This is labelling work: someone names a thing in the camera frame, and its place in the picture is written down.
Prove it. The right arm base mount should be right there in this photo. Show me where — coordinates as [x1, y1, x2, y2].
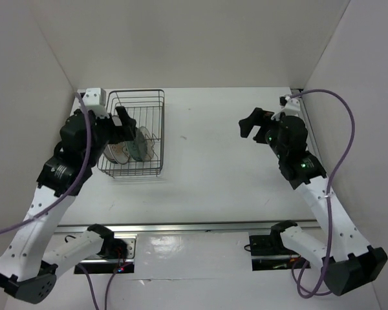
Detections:
[244, 234, 304, 271]

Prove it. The aluminium front rail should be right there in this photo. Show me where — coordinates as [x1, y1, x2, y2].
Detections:
[56, 220, 279, 236]

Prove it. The aluminium side rail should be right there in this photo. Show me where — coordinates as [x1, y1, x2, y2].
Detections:
[290, 88, 343, 229]

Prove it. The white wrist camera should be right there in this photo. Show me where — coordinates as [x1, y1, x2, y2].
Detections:
[271, 95, 301, 121]
[83, 88, 109, 119]

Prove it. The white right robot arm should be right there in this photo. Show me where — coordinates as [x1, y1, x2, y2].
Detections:
[239, 108, 387, 296]

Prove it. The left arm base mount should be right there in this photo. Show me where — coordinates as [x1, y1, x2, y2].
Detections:
[80, 235, 136, 274]

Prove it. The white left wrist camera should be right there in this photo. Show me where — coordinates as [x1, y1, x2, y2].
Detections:
[83, 88, 109, 119]

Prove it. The green red rimmed plate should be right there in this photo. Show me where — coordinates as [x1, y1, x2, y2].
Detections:
[103, 145, 118, 164]

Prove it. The orange sunburst plate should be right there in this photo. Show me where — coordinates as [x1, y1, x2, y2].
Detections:
[108, 142, 130, 165]

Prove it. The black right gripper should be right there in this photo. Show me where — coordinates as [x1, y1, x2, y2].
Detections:
[238, 107, 286, 159]

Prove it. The metal wire dish rack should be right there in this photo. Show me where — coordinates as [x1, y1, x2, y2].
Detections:
[98, 88, 166, 178]

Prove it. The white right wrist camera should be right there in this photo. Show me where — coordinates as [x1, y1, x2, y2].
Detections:
[271, 95, 301, 121]

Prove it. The small beige speckled dish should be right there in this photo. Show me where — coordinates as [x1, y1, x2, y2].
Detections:
[138, 127, 155, 161]

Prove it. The small blue patterned plate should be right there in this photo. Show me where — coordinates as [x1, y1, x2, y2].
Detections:
[127, 129, 142, 161]

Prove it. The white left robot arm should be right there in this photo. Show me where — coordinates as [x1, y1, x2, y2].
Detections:
[0, 107, 136, 304]

